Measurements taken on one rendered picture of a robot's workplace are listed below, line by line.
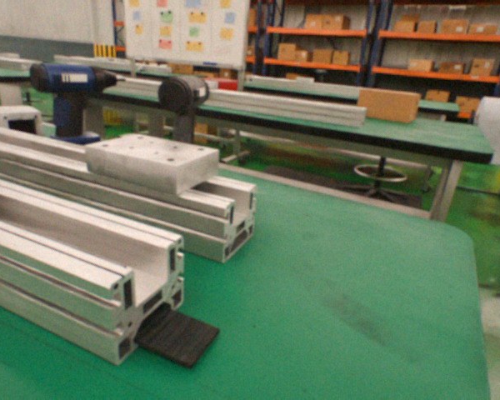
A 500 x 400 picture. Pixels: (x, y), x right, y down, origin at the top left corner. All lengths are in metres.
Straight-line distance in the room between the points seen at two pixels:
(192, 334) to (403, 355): 0.21
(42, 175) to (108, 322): 0.38
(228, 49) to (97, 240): 3.15
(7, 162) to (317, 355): 0.59
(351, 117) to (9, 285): 1.55
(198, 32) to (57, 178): 3.14
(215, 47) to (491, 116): 2.50
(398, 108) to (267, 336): 1.88
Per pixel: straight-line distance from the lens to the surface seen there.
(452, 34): 9.51
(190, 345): 0.35
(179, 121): 0.67
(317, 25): 10.33
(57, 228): 0.45
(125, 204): 0.54
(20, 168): 0.70
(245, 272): 0.46
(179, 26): 3.82
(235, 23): 3.45
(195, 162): 0.49
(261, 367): 0.35
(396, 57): 10.72
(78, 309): 0.35
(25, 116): 1.04
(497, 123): 3.68
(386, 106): 2.16
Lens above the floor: 1.04
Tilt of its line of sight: 22 degrees down
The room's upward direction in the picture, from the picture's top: 5 degrees clockwise
